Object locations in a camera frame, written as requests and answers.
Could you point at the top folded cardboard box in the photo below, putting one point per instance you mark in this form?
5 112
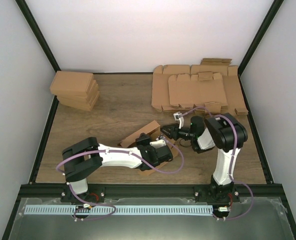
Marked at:
71 83

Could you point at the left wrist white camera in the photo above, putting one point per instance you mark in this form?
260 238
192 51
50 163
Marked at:
158 143

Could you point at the black corner frame post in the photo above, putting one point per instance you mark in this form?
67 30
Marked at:
268 19
27 14

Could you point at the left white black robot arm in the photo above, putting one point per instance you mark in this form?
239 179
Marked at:
83 158

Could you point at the right black corner frame post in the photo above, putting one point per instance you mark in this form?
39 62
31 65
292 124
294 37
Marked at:
268 19

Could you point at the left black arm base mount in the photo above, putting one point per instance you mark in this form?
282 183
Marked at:
95 194

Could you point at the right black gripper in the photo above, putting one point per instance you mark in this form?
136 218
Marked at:
173 132

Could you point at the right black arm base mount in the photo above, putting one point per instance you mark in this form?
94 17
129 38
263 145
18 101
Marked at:
208 193

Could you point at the left black corner frame post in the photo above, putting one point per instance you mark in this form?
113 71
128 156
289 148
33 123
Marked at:
27 14

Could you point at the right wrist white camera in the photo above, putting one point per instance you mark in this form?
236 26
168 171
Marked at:
179 117

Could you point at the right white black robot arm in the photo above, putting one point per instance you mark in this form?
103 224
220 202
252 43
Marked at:
223 132

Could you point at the light blue slotted cable duct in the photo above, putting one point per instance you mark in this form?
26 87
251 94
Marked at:
121 210

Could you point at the bottom folded cardboard box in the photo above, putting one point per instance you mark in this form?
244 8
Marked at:
81 106

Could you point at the pile of flat cardboard blanks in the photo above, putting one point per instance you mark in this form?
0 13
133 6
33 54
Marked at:
211 85

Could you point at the black aluminium frame rail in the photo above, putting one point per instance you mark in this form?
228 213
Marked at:
117 191

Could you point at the folded cardboard box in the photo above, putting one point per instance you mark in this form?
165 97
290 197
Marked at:
71 83
81 106
74 102
92 88
92 93

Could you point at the wrist white camera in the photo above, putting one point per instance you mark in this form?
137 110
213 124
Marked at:
158 143
179 117

